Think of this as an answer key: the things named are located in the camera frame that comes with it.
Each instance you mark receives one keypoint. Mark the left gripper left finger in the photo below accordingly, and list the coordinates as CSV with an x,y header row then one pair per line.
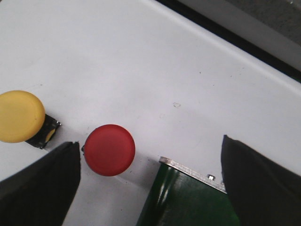
x,y
42,193

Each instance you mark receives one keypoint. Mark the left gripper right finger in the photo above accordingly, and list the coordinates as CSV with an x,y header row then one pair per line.
x,y
261,192

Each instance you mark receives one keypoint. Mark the red button far row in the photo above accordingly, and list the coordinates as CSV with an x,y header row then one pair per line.
x,y
109,150

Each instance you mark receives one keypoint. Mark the yellow button far row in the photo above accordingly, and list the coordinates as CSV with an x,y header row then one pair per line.
x,y
23,119

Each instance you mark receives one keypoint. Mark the green conveyor belt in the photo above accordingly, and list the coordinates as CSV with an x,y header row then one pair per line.
x,y
177,199

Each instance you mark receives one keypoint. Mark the far metal belt guard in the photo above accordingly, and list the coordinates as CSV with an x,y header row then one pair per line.
x,y
210,180

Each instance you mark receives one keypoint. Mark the grey speckled stone countertop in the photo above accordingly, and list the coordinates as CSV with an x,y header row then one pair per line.
x,y
272,25

